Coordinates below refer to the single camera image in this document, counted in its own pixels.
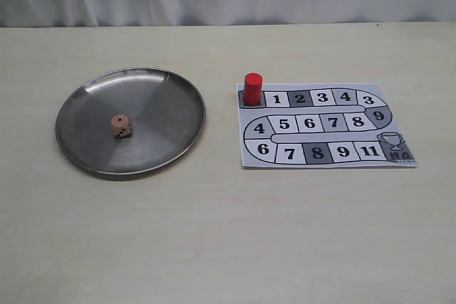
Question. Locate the round stainless steel plate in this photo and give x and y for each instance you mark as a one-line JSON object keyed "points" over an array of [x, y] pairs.
{"points": [[167, 116]]}

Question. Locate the wooden die black pips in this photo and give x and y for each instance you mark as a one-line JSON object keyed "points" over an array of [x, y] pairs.
{"points": [[120, 125]]}

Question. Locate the printed paper game board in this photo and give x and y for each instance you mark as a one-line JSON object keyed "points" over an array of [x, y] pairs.
{"points": [[320, 125]]}

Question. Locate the red cylinder game piece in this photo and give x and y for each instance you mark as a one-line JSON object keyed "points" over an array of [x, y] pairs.
{"points": [[252, 89]]}

